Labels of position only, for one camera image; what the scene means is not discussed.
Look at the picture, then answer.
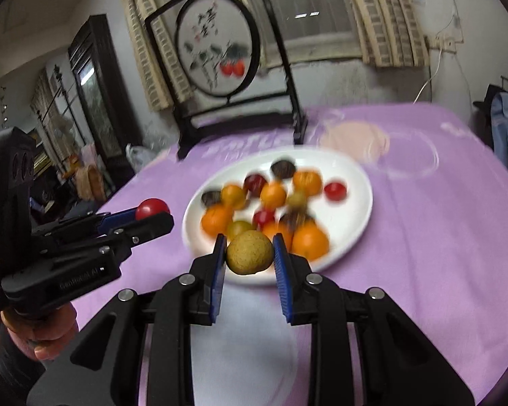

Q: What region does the dark purple cherry tomato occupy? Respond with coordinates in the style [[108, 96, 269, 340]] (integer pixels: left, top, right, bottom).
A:
[[243, 173, 268, 197]]

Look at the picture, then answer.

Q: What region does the green-brown cherry tomato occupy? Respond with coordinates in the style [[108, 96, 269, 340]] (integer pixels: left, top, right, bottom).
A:
[[227, 220, 255, 240]]

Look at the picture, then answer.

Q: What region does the dark wooden cabinet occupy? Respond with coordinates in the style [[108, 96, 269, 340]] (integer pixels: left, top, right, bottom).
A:
[[68, 14, 142, 174]]

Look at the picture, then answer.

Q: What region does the person's left forearm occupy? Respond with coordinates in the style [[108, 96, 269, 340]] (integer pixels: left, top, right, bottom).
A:
[[0, 325, 47, 406]]

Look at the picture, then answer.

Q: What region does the white power cable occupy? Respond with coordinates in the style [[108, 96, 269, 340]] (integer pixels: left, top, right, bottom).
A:
[[415, 48, 443, 104]]

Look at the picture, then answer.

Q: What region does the white plastic bag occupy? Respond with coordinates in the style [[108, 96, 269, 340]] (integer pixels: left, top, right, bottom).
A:
[[125, 143, 157, 170]]

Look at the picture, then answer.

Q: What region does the large matte mandarin orange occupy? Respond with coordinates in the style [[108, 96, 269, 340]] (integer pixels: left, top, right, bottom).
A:
[[291, 224, 331, 263]]

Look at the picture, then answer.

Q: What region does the wicker basket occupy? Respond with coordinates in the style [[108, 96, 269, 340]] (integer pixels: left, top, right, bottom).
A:
[[74, 165, 108, 201]]

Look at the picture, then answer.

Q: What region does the red cherry tomato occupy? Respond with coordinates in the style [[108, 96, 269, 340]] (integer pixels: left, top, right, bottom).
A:
[[135, 197, 171, 221], [324, 181, 348, 201], [252, 208, 276, 229]]

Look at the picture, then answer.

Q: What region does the black clothing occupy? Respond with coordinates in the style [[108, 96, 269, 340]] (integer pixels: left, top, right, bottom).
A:
[[473, 85, 505, 116]]

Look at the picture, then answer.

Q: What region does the small olive green fruit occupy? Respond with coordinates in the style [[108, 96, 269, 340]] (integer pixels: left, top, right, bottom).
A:
[[285, 190, 309, 210]]

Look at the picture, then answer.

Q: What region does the tan yellow longan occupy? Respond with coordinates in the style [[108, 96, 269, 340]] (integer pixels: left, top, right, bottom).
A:
[[226, 230, 275, 275]]

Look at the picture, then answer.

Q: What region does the black-framed round painting screen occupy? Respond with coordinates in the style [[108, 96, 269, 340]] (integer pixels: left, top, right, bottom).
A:
[[145, 0, 309, 160]]

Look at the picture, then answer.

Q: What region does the white oval plate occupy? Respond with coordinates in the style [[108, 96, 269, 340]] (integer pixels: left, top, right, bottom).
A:
[[182, 147, 373, 287]]

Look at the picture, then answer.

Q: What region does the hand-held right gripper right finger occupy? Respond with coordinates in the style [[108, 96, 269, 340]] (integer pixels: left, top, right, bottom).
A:
[[272, 232, 477, 406]]

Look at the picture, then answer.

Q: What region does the window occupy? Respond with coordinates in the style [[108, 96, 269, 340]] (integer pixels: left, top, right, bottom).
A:
[[237, 0, 365, 68]]

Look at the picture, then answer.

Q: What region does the beige checked curtain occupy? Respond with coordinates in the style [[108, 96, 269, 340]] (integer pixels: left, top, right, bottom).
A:
[[112, 0, 195, 113], [339, 0, 430, 68]]

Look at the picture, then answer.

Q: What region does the person's left hand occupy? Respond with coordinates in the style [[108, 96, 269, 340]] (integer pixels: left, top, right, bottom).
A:
[[0, 303, 79, 362]]

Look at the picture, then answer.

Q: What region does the standing fan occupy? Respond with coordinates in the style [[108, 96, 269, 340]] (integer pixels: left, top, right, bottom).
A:
[[46, 112, 76, 151]]

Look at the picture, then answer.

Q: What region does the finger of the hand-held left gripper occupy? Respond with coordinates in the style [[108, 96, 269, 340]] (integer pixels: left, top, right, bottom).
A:
[[46, 212, 175, 263], [31, 207, 142, 244]]

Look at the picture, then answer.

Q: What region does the white wall socket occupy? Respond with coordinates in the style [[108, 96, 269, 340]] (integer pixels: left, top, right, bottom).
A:
[[427, 29, 464, 51]]

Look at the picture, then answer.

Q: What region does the purple printed tablecloth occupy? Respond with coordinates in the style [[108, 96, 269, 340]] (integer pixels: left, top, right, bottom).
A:
[[74, 102, 508, 406]]

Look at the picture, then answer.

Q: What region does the orange cherry tomato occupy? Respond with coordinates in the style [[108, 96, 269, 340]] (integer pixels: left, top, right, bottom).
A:
[[260, 182, 288, 211], [220, 183, 247, 210]]

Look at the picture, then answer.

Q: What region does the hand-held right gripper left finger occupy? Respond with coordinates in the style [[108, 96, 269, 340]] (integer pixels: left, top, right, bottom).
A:
[[25, 233, 228, 406]]

